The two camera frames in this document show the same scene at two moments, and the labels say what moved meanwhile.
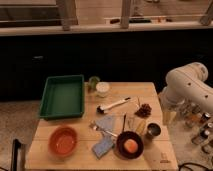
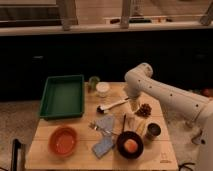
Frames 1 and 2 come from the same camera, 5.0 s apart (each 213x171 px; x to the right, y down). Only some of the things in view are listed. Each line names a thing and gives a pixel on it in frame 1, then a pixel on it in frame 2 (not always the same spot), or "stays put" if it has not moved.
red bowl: [63, 141] stays put
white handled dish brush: [101, 109] stays put
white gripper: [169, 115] → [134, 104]
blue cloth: [105, 142] stays put
